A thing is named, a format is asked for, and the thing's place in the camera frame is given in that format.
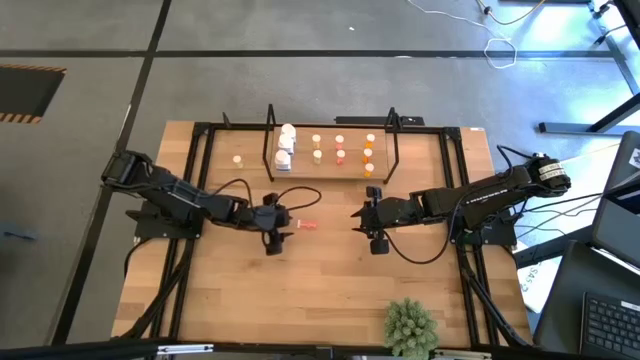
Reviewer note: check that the black metal table leg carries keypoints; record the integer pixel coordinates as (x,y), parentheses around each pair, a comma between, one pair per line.
(565,128)

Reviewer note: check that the white plain supplement bottle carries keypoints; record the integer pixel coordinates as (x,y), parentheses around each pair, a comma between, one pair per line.
(288,130)

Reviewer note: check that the green artificial succulent plant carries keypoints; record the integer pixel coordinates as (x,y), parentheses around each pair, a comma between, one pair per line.
(410,330)

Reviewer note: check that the white-capped translucent pill bottle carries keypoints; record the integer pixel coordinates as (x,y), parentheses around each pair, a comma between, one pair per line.
(317,155)
(339,139)

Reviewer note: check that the black flat bar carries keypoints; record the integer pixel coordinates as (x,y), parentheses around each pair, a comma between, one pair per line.
(370,120)

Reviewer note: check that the wooden shelf with black frame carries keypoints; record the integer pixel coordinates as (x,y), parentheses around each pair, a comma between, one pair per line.
(330,170)

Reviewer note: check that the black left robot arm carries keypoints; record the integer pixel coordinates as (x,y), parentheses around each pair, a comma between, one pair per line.
(170,190)

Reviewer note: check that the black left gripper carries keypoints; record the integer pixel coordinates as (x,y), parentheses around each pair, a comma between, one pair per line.
(265,218)

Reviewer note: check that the black metal stand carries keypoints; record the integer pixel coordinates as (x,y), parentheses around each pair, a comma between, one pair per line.
(625,65)

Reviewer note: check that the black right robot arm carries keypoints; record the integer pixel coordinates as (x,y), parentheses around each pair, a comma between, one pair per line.
(490,197)

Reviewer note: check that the pink translucent pill bottle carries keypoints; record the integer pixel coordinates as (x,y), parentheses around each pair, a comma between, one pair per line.
(367,152)
(307,224)

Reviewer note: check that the black laptop with keyboard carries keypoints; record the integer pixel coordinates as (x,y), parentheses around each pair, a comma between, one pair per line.
(610,325)

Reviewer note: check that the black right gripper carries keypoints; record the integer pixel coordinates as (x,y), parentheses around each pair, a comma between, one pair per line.
(395,215)

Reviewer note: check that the black hazard-striped floor panel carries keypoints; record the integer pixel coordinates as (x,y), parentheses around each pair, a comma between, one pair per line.
(25,92)

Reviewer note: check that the black aluminium table frame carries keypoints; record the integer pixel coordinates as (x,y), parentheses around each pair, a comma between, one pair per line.
(240,125)

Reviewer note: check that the orange translucent pill bottle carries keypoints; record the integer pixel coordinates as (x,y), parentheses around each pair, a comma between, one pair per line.
(370,137)
(369,167)

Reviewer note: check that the silver metal bracket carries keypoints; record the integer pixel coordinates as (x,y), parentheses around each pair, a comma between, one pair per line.
(465,355)
(185,349)

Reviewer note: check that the black camera mount beam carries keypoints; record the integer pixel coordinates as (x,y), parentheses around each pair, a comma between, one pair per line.
(100,350)

